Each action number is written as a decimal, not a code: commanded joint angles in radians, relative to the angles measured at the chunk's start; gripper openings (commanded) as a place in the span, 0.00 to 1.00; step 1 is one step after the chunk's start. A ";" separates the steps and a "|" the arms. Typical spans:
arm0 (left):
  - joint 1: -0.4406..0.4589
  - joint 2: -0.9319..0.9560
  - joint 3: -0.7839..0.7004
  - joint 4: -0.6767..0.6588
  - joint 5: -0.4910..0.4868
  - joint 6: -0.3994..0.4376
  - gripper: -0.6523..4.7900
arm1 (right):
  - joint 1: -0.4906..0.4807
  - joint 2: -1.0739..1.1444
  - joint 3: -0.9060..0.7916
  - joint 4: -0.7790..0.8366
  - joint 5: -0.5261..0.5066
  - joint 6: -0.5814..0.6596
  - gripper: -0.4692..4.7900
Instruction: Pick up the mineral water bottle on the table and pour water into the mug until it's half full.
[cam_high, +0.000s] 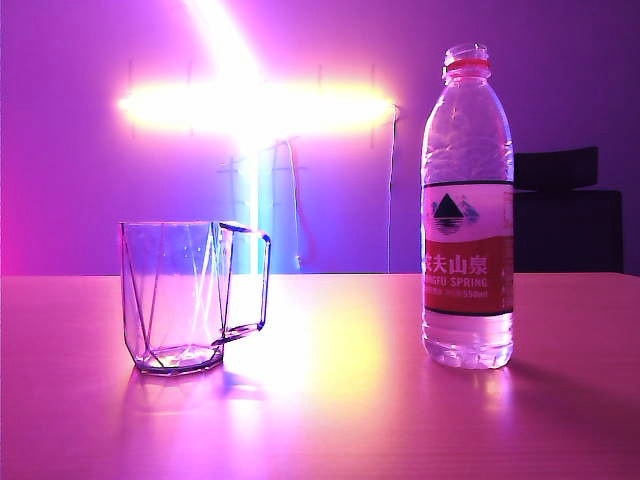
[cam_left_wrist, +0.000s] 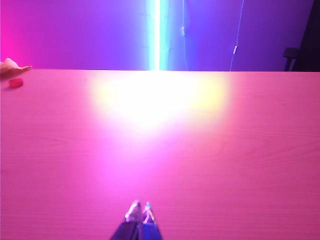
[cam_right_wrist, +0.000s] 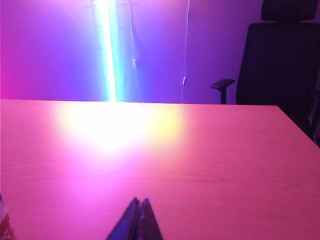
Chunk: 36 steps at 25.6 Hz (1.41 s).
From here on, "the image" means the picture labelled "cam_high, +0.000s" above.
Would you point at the clear water bottle red label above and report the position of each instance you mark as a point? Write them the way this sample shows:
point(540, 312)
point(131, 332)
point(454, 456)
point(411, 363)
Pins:
point(467, 280)

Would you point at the transparent faceted plastic mug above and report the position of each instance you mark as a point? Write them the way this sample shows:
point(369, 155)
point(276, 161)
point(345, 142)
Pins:
point(170, 300)

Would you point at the vertical glowing light strip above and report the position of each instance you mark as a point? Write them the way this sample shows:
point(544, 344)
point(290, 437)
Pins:
point(256, 200)

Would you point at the horizontal glowing light strip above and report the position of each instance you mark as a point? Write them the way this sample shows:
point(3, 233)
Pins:
point(250, 107)

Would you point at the diagonal glowing light strip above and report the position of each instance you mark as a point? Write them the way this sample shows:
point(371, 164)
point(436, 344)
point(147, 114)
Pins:
point(225, 35)

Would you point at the black office chair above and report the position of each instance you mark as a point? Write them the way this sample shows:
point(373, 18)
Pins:
point(565, 225)

